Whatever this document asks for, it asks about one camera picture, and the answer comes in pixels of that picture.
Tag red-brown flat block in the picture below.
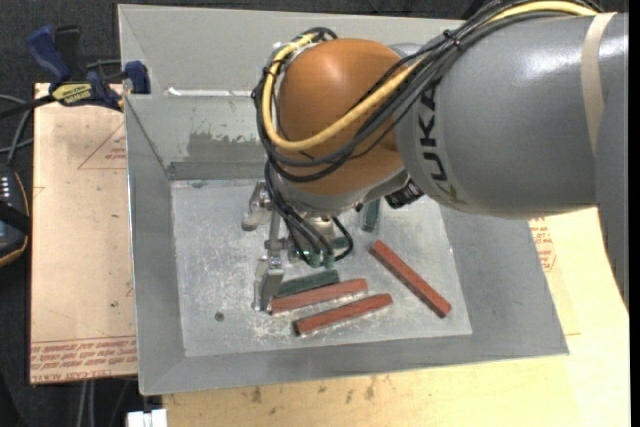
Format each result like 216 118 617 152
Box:
368 239 453 320
269 277 370 315
292 292 395 338

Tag dark green flat block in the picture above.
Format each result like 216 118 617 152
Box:
274 268 341 299
360 200 382 233

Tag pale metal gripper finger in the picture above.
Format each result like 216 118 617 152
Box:
262 256 287 312
251 258 266 314

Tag grey metal bin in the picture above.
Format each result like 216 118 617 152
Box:
117 3 570 397

